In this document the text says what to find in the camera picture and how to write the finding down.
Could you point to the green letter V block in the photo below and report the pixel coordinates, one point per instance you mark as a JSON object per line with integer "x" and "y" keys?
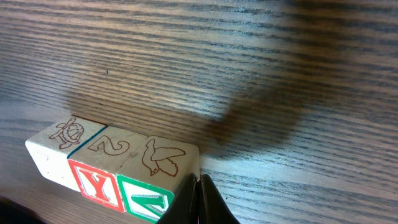
{"x": 149, "y": 180}

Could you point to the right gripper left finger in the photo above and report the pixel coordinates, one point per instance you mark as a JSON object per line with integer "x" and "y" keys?
{"x": 184, "y": 207}

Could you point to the red letter Y block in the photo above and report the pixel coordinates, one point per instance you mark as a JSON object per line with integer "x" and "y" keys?
{"x": 96, "y": 163}

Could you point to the plain turtle block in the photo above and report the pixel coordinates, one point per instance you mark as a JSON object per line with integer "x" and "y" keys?
{"x": 51, "y": 148}

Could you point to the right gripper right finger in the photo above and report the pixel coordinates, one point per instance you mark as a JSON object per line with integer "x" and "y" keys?
{"x": 212, "y": 207}

